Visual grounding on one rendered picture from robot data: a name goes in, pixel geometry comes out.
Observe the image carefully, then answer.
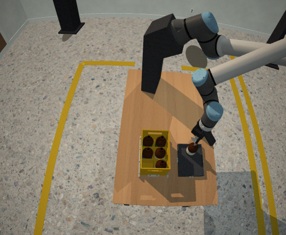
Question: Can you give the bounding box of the yellow box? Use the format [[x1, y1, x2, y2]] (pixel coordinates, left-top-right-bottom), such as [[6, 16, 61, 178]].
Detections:
[[140, 132, 171, 176]]

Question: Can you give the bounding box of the dark brown bottle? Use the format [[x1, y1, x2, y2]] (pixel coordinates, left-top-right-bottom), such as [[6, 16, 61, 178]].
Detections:
[[155, 160, 167, 168], [155, 147, 166, 159], [186, 142, 198, 156], [142, 147, 153, 159], [155, 136, 166, 147], [142, 135, 154, 146]]

